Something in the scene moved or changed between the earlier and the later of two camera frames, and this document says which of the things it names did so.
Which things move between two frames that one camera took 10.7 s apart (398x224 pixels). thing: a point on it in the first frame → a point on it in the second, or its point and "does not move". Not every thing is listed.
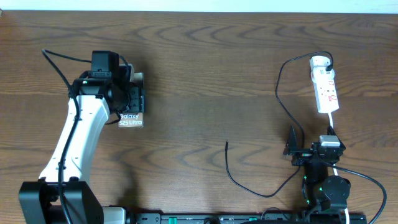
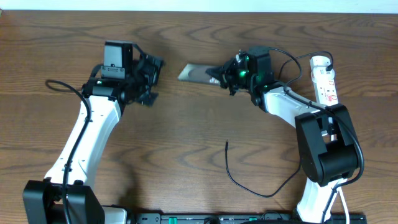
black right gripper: [291, 147] → [223, 72]
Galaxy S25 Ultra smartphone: [135, 119] → [196, 73]
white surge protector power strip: [326, 96] does not move
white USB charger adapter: [318, 65] does not move
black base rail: [265, 218] does not move
